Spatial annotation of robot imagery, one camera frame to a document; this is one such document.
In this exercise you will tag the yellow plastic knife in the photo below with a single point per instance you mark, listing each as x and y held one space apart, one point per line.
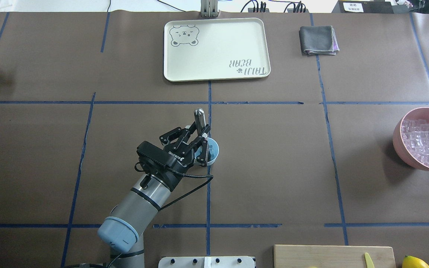
368 261

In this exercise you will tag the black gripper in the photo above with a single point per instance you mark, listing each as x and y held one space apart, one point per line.
176 160

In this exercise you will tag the wooden cutting board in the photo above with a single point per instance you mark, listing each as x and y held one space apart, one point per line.
329 256

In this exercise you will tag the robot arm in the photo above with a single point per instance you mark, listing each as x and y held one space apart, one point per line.
123 229

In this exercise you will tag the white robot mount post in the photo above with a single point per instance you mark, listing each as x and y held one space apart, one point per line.
207 262

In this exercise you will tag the black label box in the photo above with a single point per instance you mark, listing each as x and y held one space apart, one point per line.
363 6

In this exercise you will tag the pile of ice cubes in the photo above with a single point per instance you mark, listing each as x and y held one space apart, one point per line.
415 136

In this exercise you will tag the cream bear tray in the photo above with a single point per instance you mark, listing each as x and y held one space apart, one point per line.
215 49

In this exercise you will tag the pink bowl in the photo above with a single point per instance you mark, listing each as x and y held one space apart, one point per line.
400 148

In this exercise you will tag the dark grey cloth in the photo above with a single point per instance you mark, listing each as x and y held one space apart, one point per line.
318 40

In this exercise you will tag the aluminium frame post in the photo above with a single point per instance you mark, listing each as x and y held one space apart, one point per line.
209 8

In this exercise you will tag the blue plastic cup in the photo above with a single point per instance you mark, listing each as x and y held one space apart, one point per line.
213 152

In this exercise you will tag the yellow lemon left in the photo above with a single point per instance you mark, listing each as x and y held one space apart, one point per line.
413 262

